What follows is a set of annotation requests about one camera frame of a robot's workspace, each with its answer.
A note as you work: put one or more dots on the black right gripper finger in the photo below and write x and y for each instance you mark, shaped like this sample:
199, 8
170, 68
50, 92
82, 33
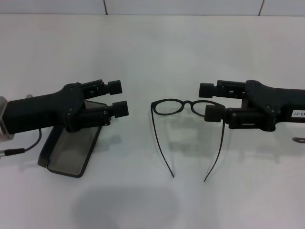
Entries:
206, 90

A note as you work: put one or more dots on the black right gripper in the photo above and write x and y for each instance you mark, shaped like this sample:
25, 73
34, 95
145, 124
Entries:
281, 105

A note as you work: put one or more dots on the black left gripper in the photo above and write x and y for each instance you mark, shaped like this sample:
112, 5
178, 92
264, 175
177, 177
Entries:
43, 109

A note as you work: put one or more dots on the black thin-frame glasses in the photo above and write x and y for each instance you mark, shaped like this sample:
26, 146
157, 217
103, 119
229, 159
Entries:
188, 103

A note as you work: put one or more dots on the black glasses case grey lining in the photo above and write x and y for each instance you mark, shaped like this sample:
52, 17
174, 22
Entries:
69, 152

